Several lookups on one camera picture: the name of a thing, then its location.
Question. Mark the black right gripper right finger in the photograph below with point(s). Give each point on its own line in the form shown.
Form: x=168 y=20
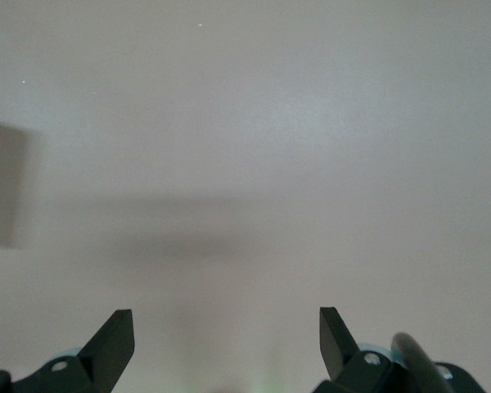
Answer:
x=343 y=360

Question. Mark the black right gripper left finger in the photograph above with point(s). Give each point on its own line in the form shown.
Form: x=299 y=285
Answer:
x=102 y=356

